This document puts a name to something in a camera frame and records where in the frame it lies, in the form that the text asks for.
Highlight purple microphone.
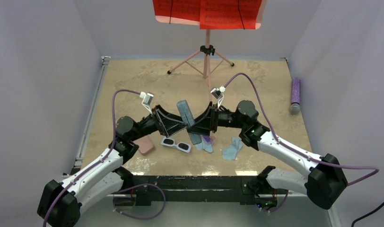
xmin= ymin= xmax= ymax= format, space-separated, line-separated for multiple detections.
xmin=289 ymin=78 xmax=301 ymax=115

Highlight white frame sunglasses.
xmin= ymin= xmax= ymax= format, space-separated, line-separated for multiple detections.
xmin=160 ymin=137 xmax=192 ymax=153

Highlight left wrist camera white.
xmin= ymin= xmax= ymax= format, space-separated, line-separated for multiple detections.
xmin=140 ymin=92 xmax=154 ymax=113

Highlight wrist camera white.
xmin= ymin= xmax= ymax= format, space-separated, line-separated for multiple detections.
xmin=210 ymin=86 xmax=226 ymax=108
xmin=140 ymin=92 xmax=154 ymax=113

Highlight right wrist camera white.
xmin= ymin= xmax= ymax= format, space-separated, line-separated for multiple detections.
xmin=210 ymin=86 xmax=226 ymax=108

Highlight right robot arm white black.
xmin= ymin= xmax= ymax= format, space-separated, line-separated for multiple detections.
xmin=187 ymin=100 xmax=348 ymax=210

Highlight pink music stand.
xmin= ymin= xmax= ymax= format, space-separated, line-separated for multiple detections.
xmin=167 ymin=29 xmax=235 ymax=91

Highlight pink glasses case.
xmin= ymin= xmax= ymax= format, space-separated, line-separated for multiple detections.
xmin=134 ymin=136 xmax=155 ymax=156

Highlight black base frame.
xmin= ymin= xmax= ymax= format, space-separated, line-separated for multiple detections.
xmin=119 ymin=175 xmax=279 ymax=210

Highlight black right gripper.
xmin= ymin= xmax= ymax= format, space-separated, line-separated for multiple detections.
xmin=188 ymin=102 xmax=245 ymax=136

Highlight grey glasses case green lining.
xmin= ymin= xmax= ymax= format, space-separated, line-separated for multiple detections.
xmin=176 ymin=100 xmax=202 ymax=145

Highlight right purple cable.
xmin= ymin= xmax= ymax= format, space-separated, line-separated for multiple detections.
xmin=223 ymin=73 xmax=380 ymax=187

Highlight black cable bottom right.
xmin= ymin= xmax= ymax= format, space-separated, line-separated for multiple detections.
xmin=351 ymin=195 xmax=384 ymax=227

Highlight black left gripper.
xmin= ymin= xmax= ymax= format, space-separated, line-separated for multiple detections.
xmin=130 ymin=105 xmax=187 ymax=142

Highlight blue cloth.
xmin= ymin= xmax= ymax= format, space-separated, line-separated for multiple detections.
xmin=222 ymin=137 xmax=243 ymax=160
xmin=195 ymin=137 xmax=213 ymax=153

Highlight aluminium rail left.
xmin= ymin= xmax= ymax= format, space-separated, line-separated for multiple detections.
xmin=70 ymin=56 xmax=111 ymax=175

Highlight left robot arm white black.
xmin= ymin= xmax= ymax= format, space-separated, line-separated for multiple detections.
xmin=37 ymin=105 xmax=188 ymax=227

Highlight purple cable loop bottom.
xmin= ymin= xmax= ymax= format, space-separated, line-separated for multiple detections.
xmin=113 ymin=183 xmax=166 ymax=220

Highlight pink purple sunglasses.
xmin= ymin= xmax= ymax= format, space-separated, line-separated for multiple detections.
xmin=202 ymin=135 xmax=215 ymax=145

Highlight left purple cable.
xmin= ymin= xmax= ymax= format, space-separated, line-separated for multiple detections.
xmin=42 ymin=89 xmax=142 ymax=227

